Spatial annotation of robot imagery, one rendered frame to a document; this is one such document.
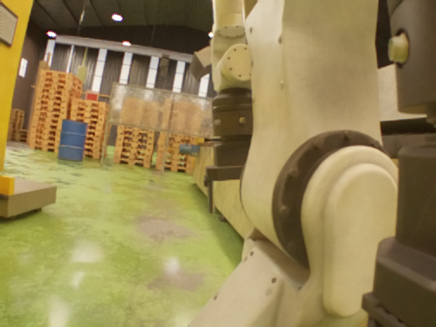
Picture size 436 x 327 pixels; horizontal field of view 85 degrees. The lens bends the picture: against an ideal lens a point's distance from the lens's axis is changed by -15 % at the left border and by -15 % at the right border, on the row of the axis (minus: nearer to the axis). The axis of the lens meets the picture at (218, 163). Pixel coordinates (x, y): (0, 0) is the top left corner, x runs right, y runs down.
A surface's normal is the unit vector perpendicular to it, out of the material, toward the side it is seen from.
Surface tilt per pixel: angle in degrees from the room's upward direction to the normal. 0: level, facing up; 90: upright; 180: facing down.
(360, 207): 90
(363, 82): 90
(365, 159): 90
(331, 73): 90
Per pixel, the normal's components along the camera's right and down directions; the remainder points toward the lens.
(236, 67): 0.18, 0.07
